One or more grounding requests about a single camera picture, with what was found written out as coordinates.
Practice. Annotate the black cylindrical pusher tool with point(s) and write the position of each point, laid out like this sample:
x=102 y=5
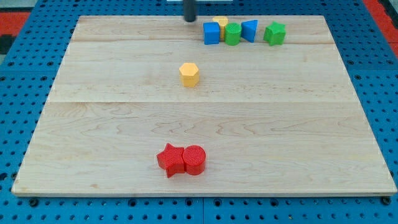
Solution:
x=189 y=10

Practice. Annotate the red cylinder block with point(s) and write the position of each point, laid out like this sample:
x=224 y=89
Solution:
x=194 y=158

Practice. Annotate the yellow heart block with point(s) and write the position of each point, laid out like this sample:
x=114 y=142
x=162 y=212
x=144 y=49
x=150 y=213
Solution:
x=222 y=22

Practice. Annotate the blue triangle block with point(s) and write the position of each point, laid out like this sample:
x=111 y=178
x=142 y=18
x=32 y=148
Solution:
x=249 y=29

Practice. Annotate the green star block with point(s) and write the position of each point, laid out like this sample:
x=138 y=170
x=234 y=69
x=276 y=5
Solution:
x=275 y=34

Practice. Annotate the red star block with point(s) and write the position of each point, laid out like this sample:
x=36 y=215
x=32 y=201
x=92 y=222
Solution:
x=171 y=160

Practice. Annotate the blue cube block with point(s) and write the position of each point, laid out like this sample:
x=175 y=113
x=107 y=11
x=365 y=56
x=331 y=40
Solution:
x=211 y=33

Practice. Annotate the light wooden board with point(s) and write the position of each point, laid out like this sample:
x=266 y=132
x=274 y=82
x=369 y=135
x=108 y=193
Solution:
x=274 y=121

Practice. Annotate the green cylinder block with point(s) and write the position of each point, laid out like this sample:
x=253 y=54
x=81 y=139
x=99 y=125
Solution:
x=232 y=34

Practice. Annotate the yellow hexagon block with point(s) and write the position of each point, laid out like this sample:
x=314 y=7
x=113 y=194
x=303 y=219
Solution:
x=189 y=74

